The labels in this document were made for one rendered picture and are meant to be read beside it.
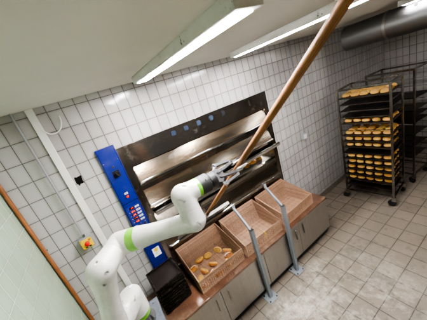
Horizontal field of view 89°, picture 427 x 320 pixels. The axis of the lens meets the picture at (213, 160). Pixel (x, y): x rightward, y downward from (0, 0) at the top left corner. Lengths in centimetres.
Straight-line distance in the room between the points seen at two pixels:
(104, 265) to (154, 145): 134
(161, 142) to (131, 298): 135
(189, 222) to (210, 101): 172
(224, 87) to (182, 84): 53
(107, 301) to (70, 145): 129
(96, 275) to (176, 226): 37
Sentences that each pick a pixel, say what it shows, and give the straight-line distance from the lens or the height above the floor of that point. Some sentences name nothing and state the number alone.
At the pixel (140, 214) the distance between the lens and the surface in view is 229.
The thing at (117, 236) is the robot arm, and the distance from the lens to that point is 122.
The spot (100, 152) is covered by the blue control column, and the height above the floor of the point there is 212.
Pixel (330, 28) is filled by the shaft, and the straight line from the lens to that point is 69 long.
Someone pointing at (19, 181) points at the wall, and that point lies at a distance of 218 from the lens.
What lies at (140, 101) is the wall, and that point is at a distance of 218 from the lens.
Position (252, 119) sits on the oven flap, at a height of 182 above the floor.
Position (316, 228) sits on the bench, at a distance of 331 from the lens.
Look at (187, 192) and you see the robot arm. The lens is 96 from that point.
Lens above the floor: 238
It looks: 19 degrees down
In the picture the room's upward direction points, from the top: 18 degrees counter-clockwise
